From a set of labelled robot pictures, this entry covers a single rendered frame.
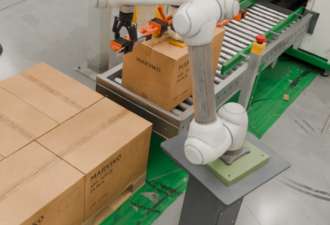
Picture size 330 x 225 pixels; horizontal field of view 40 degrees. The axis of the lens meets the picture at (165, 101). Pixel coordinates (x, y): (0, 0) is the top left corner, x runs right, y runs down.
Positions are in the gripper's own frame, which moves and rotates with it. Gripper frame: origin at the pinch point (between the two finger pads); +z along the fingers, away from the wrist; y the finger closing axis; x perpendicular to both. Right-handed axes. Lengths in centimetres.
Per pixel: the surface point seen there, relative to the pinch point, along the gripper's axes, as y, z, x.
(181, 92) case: -19, 44, -41
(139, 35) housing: -1.1, -1.4, -12.5
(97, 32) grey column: 100, 65, -91
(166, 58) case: -12.0, 15.2, -27.6
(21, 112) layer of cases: 47, 54, 35
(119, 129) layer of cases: -6, 54, 6
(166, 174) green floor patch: -24, 108, -31
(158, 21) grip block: 2.3, -1.5, -35.3
